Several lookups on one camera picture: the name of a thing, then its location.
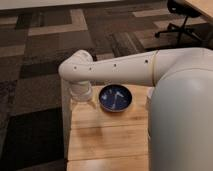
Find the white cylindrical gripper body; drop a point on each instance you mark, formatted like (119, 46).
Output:
(81, 91)

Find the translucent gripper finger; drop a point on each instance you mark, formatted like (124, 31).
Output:
(92, 103)

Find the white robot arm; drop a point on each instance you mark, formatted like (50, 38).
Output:
(180, 121)

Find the blue ceramic bowl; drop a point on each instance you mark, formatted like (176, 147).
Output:
(115, 98)

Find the wooden desk corner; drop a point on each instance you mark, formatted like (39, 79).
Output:
(205, 7)

